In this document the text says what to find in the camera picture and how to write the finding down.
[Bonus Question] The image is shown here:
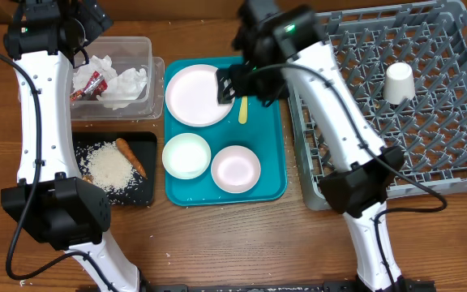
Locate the grey dishwasher rack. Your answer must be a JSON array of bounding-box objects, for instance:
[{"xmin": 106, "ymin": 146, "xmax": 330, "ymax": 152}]
[{"xmin": 285, "ymin": 0, "xmax": 467, "ymax": 212}]

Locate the red snack wrapper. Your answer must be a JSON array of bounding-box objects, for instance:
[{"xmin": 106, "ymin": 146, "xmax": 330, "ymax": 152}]
[{"xmin": 70, "ymin": 71, "xmax": 108, "ymax": 101}]

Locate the white bowl with rice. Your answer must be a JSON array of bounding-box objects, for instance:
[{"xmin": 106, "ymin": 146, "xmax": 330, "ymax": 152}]
[{"xmin": 211, "ymin": 145, "xmax": 262, "ymax": 194}]

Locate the yellow plastic spoon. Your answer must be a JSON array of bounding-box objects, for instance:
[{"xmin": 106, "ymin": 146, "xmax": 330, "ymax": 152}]
[{"xmin": 238, "ymin": 96, "xmax": 248, "ymax": 124}]

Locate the white napkin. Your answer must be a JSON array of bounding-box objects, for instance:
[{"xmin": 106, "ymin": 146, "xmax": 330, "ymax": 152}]
[
  {"xmin": 73, "ymin": 55, "xmax": 118, "ymax": 92},
  {"xmin": 96, "ymin": 68, "xmax": 148, "ymax": 110}
]

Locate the spilled white rice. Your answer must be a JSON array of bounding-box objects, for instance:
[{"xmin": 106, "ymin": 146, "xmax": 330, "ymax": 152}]
[{"xmin": 75, "ymin": 142, "xmax": 144, "ymax": 197}]

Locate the orange sweet potato stick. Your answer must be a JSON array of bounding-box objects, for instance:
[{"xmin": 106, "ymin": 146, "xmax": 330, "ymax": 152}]
[{"xmin": 115, "ymin": 138, "xmax": 147, "ymax": 178}]

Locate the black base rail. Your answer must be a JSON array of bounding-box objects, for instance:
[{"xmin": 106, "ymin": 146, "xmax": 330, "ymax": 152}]
[{"xmin": 75, "ymin": 280, "xmax": 437, "ymax": 292}]

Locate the clear plastic bin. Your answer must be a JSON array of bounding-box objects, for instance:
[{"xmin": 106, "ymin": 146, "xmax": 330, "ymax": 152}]
[{"xmin": 17, "ymin": 36, "xmax": 165, "ymax": 122}]

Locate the black cable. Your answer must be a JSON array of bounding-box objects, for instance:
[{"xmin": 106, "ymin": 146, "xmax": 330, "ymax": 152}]
[
  {"xmin": 0, "ymin": 40, "xmax": 117, "ymax": 292},
  {"xmin": 249, "ymin": 62, "xmax": 448, "ymax": 292}
]

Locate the left black cable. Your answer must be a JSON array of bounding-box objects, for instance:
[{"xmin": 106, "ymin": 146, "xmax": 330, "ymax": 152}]
[{"xmin": 0, "ymin": 40, "xmax": 117, "ymax": 292}]

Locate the right black cable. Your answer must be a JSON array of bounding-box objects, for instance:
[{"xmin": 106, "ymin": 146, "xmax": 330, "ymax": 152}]
[{"xmin": 249, "ymin": 62, "xmax": 448, "ymax": 292}]

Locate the small white bowl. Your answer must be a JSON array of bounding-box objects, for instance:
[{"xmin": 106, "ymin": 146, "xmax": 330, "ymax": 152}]
[{"xmin": 162, "ymin": 133, "xmax": 212, "ymax": 180}]

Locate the teal serving tray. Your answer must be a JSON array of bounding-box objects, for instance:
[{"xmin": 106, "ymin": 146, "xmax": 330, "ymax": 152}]
[{"xmin": 163, "ymin": 55, "xmax": 288, "ymax": 207}]

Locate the white paper cup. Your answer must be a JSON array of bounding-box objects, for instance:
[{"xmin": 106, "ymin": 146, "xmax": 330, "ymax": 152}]
[{"xmin": 383, "ymin": 62, "xmax": 415, "ymax": 105}]

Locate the large white plate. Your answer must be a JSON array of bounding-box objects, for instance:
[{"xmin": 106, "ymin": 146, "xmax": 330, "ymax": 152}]
[{"xmin": 165, "ymin": 64, "xmax": 233, "ymax": 127}]

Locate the brown food chunk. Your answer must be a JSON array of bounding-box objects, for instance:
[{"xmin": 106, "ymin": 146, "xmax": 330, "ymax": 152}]
[{"xmin": 82, "ymin": 175, "xmax": 92, "ymax": 183}]

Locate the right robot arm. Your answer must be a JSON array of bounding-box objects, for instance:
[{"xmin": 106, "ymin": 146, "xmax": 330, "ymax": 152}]
[{"xmin": 216, "ymin": 1, "xmax": 404, "ymax": 291}]

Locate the black plastic tray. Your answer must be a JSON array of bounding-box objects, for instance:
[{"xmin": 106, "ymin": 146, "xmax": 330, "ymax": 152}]
[{"xmin": 73, "ymin": 131, "xmax": 157, "ymax": 206}]

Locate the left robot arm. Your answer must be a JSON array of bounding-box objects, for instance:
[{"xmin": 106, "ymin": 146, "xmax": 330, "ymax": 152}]
[{"xmin": 1, "ymin": 0, "xmax": 148, "ymax": 291}]

